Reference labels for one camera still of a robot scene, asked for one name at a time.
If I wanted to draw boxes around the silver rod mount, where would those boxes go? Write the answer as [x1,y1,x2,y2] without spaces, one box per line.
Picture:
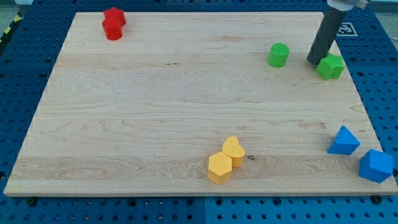
[326,0,370,11]

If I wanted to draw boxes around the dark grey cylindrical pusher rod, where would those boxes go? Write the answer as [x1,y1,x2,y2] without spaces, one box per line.
[307,6,347,65]

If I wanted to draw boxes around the green star block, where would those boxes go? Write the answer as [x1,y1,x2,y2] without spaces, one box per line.
[315,53,345,80]

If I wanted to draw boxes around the red star block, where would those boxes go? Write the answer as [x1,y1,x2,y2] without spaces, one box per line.
[103,7,126,26]

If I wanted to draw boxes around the white fiducial marker tag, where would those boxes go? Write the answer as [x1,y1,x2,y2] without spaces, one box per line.
[337,22,358,37]

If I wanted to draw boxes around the green cylinder block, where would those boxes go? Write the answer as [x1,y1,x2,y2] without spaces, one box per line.
[267,43,290,68]

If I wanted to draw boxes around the blue triangle block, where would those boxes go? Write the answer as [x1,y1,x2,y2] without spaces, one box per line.
[327,126,360,155]

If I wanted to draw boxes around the blue cube block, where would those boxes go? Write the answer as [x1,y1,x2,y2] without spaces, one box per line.
[359,149,393,183]

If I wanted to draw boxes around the yellow heart block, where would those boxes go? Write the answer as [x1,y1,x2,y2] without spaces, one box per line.
[222,136,246,167]

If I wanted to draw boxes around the yellow hexagon block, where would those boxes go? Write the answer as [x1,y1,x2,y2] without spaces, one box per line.
[208,152,232,184]

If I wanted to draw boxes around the wooden board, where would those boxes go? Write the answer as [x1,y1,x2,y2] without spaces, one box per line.
[4,12,397,197]

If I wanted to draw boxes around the red cylinder block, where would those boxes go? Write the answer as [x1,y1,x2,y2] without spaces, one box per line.
[102,18,123,40]

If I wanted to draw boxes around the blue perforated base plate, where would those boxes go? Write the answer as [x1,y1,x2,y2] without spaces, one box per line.
[1,1,397,223]

